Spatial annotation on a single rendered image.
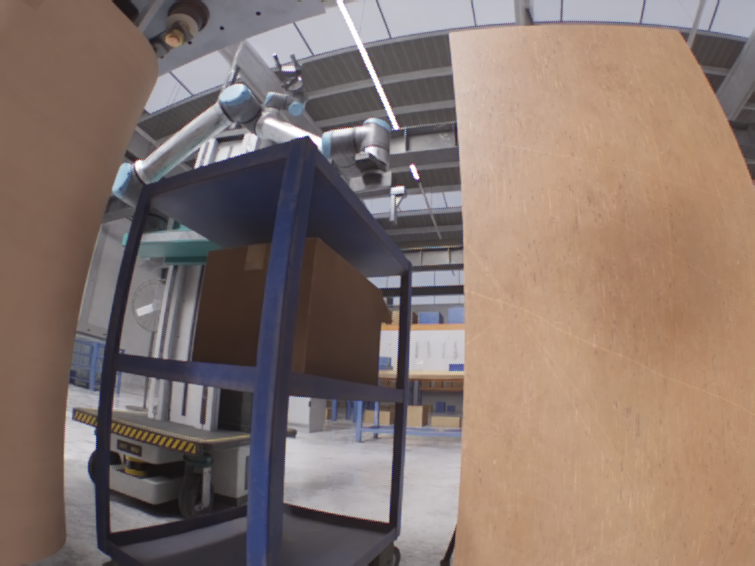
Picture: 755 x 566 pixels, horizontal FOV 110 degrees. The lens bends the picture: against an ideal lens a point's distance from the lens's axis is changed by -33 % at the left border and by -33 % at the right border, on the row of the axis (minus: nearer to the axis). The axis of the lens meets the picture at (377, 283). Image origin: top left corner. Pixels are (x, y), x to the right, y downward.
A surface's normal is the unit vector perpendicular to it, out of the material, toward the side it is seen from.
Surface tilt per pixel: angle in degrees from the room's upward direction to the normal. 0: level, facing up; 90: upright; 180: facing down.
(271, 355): 90
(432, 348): 90
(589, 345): 90
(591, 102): 90
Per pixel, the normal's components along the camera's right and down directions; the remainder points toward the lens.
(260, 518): -0.34, -0.29
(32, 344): 0.99, 0.00
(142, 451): -0.13, -0.29
